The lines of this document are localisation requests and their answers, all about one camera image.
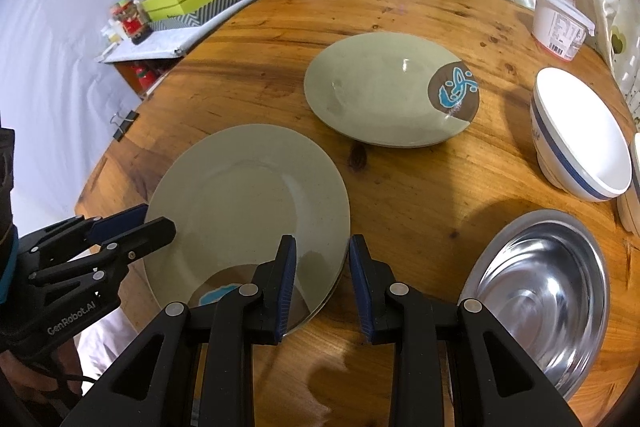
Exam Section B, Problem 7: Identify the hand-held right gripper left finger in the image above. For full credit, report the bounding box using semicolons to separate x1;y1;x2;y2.
60;234;298;427

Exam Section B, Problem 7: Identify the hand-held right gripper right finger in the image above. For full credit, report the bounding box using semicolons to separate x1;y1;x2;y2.
348;234;583;427

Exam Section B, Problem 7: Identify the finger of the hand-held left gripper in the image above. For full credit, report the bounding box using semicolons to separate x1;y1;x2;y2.
17;204;151;266
27;217;177;289

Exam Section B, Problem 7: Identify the green plate with brown patch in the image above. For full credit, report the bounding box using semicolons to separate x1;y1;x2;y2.
142;123;351;338
304;32;482;148

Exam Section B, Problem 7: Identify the white bowl with blue stripe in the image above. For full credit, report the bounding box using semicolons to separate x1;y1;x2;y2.
530;67;635;204

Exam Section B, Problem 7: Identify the white plate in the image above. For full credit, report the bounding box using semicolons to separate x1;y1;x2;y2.
616;132;640;235

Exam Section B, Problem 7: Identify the person's left forearm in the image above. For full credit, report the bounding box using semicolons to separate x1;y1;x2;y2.
0;127;21;308

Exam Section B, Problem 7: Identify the person's left hand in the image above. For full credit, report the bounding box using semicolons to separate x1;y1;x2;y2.
0;347;83;413

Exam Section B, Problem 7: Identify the black binder clip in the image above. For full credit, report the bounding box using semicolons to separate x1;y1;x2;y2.
111;111;140;142

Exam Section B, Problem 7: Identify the stainless steel bowl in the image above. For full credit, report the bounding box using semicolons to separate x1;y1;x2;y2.
457;208;611;403

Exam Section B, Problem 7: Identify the jar with red figurine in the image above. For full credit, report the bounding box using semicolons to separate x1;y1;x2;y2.
111;0;152;45

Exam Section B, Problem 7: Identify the grey striped box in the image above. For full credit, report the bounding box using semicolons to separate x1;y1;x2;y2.
150;0;273;32

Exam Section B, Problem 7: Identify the white plastic tub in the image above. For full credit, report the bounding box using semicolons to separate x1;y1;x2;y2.
531;0;597;62

